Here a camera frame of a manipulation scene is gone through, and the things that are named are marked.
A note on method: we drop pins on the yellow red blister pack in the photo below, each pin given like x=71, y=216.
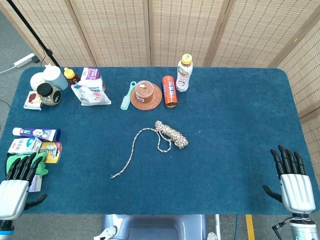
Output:
x=53, y=150

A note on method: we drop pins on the honey bottle yellow cap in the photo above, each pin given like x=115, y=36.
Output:
x=70, y=75

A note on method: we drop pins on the toothpaste tube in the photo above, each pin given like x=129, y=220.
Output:
x=35, y=133

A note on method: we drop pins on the blue binder clip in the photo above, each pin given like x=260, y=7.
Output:
x=78, y=85

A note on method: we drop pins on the white metal post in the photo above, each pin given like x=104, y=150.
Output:
x=217, y=226

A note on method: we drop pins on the purple white package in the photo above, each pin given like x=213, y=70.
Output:
x=91, y=73

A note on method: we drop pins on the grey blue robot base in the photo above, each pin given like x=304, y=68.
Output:
x=155, y=227

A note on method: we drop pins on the white perforated metal bracket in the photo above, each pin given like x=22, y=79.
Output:
x=212, y=236
x=108, y=232

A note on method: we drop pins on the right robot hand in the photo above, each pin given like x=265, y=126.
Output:
x=297, y=192

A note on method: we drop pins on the blue white milk carton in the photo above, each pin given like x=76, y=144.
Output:
x=23, y=145

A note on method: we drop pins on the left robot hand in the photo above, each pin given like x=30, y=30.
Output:
x=12, y=197

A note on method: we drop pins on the clear jar brown contents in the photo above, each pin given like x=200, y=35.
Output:
x=144, y=91

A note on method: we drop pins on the mint green scrub brush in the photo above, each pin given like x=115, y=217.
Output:
x=125, y=101

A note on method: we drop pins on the green cloth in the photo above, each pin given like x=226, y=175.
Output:
x=44, y=171

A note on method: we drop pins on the white power strip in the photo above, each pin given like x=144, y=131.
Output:
x=23, y=60

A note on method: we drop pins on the white pouch blue print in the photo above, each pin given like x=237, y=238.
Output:
x=92, y=95

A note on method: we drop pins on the white round bowl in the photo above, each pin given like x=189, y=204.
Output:
x=37, y=80

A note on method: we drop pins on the small white purple box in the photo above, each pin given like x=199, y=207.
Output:
x=36, y=183

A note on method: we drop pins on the round woven rattan coaster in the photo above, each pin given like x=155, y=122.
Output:
x=157, y=96

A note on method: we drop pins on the peach drink bottle yellow cap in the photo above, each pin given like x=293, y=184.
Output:
x=183, y=77

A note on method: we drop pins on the small white carton red picture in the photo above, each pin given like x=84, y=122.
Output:
x=32, y=100

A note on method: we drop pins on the white jug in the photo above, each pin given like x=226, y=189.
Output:
x=56, y=77

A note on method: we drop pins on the glass jar black lid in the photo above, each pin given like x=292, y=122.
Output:
x=48, y=96

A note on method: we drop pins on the orange drink can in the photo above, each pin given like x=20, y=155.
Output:
x=169, y=91

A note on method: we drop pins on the black tripod pole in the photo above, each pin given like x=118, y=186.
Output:
x=25, y=22

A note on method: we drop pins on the blue carpet table mat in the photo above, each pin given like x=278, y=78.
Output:
x=225, y=150

